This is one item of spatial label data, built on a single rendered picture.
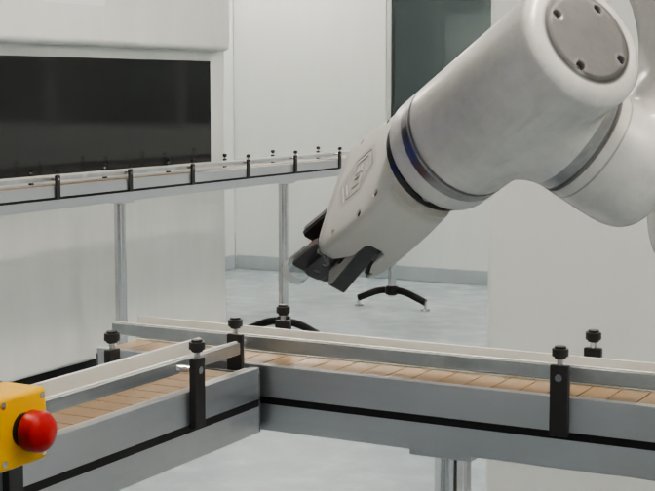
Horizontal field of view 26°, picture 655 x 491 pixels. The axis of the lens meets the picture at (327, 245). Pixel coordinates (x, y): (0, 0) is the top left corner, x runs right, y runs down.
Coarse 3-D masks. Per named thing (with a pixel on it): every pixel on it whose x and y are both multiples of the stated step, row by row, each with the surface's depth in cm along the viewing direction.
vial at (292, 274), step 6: (288, 264) 110; (282, 270) 111; (288, 270) 110; (294, 270) 110; (300, 270) 109; (288, 276) 111; (294, 276) 110; (300, 276) 110; (306, 276) 110; (294, 282) 111; (300, 282) 111
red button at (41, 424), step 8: (24, 416) 134; (32, 416) 133; (40, 416) 133; (48, 416) 134; (24, 424) 133; (32, 424) 133; (40, 424) 133; (48, 424) 134; (56, 424) 135; (24, 432) 133; (32, 432) 132; (40, 432) 133; (48, 432) 134; (56, 432) 135; (24, 440) 133; (32, 440) 133; (40, 440) 133; (48, 440) 134; (24, 448) 134; (32, 448) 133; (40, 448) 133; (48, 448) 134
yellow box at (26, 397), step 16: (0, 384) 138; (16, 384) 138; (0, 400) 132; (16, 400) 134; (32, 400) 136; (0, 416) 132; (16, 416) 134; (0, 432) 132; (16, 432) 134; (0, 448) 133; (16, 448) 134; (0, 464) 133; (16, 464) 135
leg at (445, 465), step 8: (432, 456) 189; (440, 456) 188; (448, 456) 188; (456, 456) 187; (464, 456) 186; (440, 464) 191; (448, 464) 190; (456, 464) 190; (464, 464) 190; (440, 472) 191; (448, 472) 190; (456, 472) 190; (464, 472) 190; (440, 480) 191; (448, 480) 190; (456, 480) 190; (464, 480) 190; (440, 488) 191; (448, 488) 190; (456, 488) 190; (464, 488) 191
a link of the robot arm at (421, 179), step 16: (400, 112) 93; (400, 128) 92; (400, 144) 92; (400, 160) 92; (416, 160) 91; (416, 176) 91; (432, 176) 90; (416, 192) 92; (432, 192) 91; (448, 192) 91; (448, 208) 93; (464, 208) 93
